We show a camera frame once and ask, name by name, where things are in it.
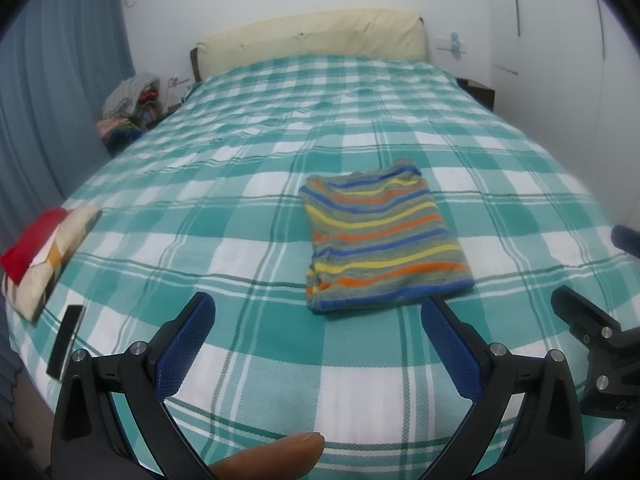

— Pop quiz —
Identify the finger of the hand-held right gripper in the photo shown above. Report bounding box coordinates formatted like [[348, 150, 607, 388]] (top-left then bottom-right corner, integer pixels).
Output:
[[612, 225, 640, 262], [550, 285, 640, 418]]

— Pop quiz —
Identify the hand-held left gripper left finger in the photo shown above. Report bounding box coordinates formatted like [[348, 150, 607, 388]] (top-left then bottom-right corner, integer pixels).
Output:
[[50, 291, 217, 480]]

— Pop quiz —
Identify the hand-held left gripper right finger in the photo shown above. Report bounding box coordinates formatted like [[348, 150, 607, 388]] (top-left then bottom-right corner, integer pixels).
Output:
[[421, 294, 586, 480]]

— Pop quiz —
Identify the striped multicolour small shirt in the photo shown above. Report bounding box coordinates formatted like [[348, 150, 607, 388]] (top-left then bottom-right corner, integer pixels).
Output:
[[299, 158, 476, 315]]

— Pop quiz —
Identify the pile of mixed clothes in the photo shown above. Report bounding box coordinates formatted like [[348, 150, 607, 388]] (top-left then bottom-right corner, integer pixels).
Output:
[[96, 73, 167, 157]]

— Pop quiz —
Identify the person's left hand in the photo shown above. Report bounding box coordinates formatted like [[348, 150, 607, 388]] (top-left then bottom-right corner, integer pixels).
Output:
[[209, 432, 327, 480]]

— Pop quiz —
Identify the black phone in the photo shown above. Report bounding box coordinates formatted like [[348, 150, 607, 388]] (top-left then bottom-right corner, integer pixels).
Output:
[[45, 304, 86, 380]]

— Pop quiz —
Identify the bed with green plaid sheet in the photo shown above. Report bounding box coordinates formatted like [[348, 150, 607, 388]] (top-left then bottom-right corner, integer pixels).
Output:
[[6, 54, 640, 480]]

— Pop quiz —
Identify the red and beige folded cloth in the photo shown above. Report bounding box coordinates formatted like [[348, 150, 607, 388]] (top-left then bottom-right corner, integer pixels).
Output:
[[0, 206, 104, 324]]

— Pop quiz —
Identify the white wardrobe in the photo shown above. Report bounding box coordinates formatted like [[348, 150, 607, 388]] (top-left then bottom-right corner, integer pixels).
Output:
[[487, 0, 640, 206]]

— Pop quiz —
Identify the dark wooden nightstand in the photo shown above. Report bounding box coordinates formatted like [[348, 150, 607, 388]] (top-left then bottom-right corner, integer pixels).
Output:
[[454, 77, 496, 112]]

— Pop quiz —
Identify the blue curtain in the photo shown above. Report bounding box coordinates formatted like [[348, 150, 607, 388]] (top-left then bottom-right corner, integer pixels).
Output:
[[0, 0, 137, 257]]

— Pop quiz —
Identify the cream padded headboard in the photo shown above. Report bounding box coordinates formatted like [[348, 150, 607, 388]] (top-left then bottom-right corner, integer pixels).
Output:
[[190, 8, 430, 84]]

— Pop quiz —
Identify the blue wall ornament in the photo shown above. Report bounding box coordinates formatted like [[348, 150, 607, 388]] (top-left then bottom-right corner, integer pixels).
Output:
[[436, 31, 469, 62]]

